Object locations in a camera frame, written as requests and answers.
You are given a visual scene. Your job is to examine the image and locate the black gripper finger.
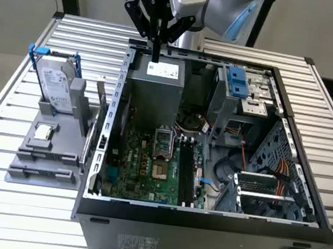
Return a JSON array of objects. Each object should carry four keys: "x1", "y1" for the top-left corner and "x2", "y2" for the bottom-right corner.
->
[
  {"x1": 118, "y1": 0, "x2": 166, "y2": 63},
  {"x1": 157, "y1": 11, "x2": 197, "y2": 67}
]

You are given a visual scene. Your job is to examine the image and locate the grey power supply unit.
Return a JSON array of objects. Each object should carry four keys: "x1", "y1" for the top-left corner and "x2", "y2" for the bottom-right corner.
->
[{"x1": 120, "y1": 51, "x2": 189, "y2": 133}]

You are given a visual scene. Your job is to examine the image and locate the black round cooler fan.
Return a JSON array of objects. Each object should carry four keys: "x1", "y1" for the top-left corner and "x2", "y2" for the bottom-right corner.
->
[{"x1": 177, "y1": 110, "x2": 205, "y2": 133}]

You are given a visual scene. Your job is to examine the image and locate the green graphics card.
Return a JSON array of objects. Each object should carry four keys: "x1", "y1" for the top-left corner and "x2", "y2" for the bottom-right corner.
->
[{"x1": 77, "y1": 78, "x2": 113, "y2": 175}]

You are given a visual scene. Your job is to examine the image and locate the silver drive bay cage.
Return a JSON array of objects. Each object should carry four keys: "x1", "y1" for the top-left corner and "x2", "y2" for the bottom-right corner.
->
[{"x1": 206, "y1": 62, "x2": 283, "y2": 150}]

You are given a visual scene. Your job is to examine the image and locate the hard disk in blue carrier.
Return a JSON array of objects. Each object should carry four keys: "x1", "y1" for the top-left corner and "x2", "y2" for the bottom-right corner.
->
[{"x1": 21, "y1": 42, "x2": 87, "y2": 119}]

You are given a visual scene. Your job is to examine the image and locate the metal socket cover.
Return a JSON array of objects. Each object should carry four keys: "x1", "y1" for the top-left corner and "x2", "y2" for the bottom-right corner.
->
[{"x1": 151, "y1": 123, "x2": 176, "y2": 162}]

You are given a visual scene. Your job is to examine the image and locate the CPU socket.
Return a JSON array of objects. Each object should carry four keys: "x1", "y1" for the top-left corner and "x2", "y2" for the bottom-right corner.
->
[{"x1": 150, "y1": 158, "x2": 171, "y2": 182}]

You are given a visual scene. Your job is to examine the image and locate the grey parts rack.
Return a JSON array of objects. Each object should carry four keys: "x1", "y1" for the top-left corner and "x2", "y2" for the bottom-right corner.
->
[{"x1": 4, "y1": 69, "x2": 104, "y2": 194}]

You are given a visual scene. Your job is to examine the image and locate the silver CPU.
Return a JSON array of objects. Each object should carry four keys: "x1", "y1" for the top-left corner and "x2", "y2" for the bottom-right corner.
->
[{"x1": 32, "y1": 123, "x2": 55, "y2": 142}]

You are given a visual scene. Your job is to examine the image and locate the blue expansion slot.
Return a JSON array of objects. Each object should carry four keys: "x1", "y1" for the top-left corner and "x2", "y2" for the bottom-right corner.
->
[{"x1": 104, "y1": 166, "x2": 120, "y2": 185}]

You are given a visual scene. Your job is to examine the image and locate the green motherboard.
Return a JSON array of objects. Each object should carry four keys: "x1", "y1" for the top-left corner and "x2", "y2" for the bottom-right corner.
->
[{"x1": 100, "y1": 123, "x2": 214, "y2": 210}]

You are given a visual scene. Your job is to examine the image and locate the silver disk bay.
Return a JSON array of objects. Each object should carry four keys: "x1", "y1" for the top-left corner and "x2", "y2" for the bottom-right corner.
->
[{"x1": 213, "y1": 167, "x2": 312, "y2": 223}]

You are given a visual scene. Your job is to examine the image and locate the black open PC case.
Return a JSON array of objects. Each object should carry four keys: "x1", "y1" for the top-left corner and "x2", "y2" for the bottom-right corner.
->
[{"x1": 66, "y1": 32, "x2": 333, "y2": 249}]

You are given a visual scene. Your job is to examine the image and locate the blue plastic drive bracket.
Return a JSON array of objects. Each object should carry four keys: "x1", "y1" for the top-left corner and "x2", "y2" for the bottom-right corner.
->
[{"x1": 224, "y1": 64, "x2": 250, "y2": 99}]

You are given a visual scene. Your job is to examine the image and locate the thin orange wire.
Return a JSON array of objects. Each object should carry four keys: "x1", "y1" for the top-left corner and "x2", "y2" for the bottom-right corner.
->
[{"x1": 238, "y1": 140, "x2": 249, "y2": 172}]

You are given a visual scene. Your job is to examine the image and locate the black looped wire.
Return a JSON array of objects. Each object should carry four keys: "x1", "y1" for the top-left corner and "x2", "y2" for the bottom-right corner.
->
[{"x1": 211, "y1": 154, "x2": 239, "y2": 195}]

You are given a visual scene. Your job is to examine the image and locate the blue wire tab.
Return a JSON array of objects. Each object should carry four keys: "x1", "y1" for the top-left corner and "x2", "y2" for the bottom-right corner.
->
[{"x1": 196, "y1": 176, "x2": 213, "y2": 186}]

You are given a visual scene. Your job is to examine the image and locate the orange yellow wire bundle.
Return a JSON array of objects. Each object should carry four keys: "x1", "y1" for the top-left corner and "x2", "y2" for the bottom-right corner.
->
[{"x1": 272, "y1": 157, "x2": 293, "y2": 198}]

